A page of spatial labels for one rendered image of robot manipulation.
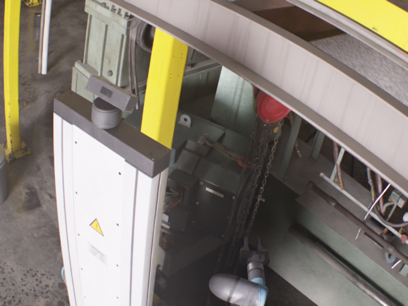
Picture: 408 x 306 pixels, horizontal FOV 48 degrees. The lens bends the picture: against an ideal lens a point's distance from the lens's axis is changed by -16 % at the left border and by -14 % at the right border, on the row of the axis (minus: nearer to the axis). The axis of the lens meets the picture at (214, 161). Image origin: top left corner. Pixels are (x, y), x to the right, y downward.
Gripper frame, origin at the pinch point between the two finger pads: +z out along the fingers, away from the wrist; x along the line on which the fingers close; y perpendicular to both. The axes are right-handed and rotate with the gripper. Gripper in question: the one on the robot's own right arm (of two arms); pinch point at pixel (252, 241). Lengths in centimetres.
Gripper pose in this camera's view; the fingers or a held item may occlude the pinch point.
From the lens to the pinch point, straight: 252.3
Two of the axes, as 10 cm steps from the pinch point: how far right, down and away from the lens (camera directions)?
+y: -1.7, 7.7, 6.2
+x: 9.8, 1.0, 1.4
